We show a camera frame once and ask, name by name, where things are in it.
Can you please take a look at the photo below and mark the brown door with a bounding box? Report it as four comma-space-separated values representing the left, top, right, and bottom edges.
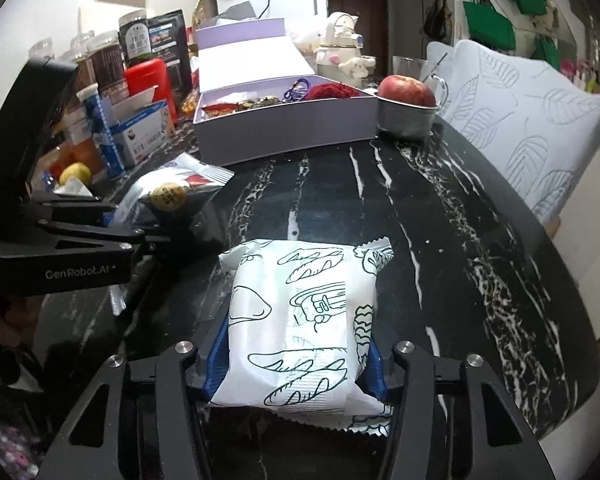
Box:
326, 0, 388, 63

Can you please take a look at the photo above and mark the yellow lemon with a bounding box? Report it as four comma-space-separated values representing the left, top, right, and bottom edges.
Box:
59, 162, 92, 186

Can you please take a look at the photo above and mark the patterned dark clothing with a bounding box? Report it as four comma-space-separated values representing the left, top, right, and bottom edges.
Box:
0, 420, 46, 480

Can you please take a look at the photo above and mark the blue white tall carton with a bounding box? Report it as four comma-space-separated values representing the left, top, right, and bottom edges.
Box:
77, 85, 126, 181

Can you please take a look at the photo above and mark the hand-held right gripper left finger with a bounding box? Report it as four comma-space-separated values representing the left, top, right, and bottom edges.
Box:
40, 317, 231, 480

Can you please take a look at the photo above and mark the white refrigerator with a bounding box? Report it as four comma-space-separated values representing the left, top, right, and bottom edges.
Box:
216, 0, 328, 28

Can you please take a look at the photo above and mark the glass mug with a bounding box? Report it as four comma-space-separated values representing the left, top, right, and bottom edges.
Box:
391, 55, 453, 111

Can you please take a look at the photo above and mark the white ceramic figurine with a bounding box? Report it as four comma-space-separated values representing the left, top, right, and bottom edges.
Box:
315, 11, 377, 86

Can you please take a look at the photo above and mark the lavender gift box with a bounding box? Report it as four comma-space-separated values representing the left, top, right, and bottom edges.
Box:
192, 17, 378, 167

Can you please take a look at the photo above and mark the white line-drawing bread packet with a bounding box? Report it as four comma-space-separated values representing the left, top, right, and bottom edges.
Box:
207, 236, 396, 438

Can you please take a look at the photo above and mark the plastic bag of food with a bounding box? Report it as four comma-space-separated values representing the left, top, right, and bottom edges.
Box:
287, 27, 321, 53

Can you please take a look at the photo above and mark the red plastic container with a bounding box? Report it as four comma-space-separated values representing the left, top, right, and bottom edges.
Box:
125, 58, 178, 123

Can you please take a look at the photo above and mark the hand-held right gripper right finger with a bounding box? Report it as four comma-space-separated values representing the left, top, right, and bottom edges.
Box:
357, 335, 546, 480

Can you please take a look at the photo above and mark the metal bowl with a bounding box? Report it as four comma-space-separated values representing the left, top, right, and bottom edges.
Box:
376, 91, 441, 140

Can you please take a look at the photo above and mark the blue white tissue box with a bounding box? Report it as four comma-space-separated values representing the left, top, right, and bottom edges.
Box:
112, 100, 176, 168

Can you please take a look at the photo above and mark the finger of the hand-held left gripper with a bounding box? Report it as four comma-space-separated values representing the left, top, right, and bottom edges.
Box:
44, 221, 150, 252
27, 194, 118, 219

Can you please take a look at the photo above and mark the dark lid jar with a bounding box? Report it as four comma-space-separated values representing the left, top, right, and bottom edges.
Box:
117, 8, 153, 68

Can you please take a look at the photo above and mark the white black snack packet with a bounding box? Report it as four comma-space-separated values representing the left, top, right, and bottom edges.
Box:
112, 152, 236, 241

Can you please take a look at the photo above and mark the red fluffy scrunchie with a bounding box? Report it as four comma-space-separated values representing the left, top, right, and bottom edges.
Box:
305, 81, 366, 102

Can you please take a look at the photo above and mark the red apple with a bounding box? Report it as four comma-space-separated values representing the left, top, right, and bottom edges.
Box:
377, 74, 437, 108

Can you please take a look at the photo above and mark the cereal packet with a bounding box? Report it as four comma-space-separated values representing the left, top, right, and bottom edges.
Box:
237, 95, 286, 110

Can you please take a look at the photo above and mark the person's left hand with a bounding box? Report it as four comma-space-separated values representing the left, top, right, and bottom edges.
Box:
0, 294, 43, 348

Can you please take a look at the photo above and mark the purple carabiner keychain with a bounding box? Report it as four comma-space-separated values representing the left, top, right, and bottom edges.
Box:
282, 77, 313, 102

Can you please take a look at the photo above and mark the dark hanging bag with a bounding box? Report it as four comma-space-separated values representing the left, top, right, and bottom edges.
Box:
422, 0, 453, 43

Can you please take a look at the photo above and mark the brown contents jar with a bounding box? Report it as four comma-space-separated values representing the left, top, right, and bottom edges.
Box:
87, 30, 126, 101

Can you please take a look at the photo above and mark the black printed package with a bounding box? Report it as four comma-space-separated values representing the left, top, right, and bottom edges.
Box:
147, 9, 193, 88

